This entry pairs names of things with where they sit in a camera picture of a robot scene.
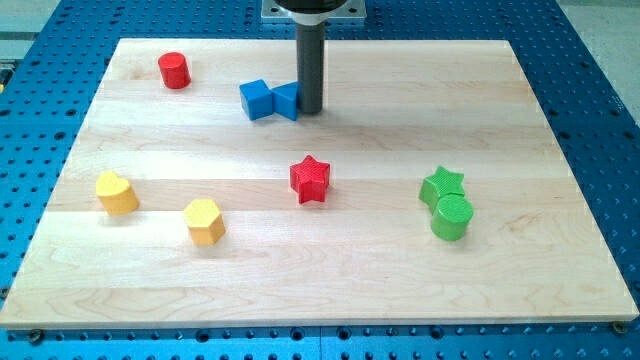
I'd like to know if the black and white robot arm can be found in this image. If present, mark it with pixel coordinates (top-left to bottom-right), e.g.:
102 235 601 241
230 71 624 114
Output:
275 0 346 26

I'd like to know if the red star block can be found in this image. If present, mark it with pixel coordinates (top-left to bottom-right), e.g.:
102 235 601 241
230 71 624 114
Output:
290 155 330 204

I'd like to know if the blue triangle block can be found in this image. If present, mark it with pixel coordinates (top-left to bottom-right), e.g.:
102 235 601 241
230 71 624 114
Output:
271 82 298 121

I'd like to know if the blue cube block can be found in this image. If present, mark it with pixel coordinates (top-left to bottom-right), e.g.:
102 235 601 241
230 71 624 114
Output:
239 79 274 120

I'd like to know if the light wooden board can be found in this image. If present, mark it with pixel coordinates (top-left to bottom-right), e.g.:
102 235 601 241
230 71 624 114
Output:
1 38 638 330

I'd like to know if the yellow hexagon block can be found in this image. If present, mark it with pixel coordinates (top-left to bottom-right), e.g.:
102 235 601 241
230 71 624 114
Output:
183 199 226 245

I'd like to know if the green star block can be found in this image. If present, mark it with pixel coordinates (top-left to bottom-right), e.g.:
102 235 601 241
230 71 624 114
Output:
418 166 466 214

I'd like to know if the green cylinder block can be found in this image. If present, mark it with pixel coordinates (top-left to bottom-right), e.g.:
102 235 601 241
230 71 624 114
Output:
431 194 474 241

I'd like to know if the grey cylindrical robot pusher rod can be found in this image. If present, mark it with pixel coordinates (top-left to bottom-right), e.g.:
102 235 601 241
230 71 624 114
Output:
296 22 325 114

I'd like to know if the red cylinder block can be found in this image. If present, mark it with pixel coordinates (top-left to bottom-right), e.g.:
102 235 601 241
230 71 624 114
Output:
158 52 191 89

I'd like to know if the yellow heart block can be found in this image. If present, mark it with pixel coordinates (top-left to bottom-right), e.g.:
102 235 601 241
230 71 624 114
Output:
95 170 140 216

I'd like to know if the blue perforated table plate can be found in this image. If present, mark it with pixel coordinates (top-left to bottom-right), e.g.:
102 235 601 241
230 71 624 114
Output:
1 1 639 359

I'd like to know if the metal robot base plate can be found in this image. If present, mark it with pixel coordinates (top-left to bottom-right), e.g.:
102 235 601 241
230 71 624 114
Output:
259 0 367 24

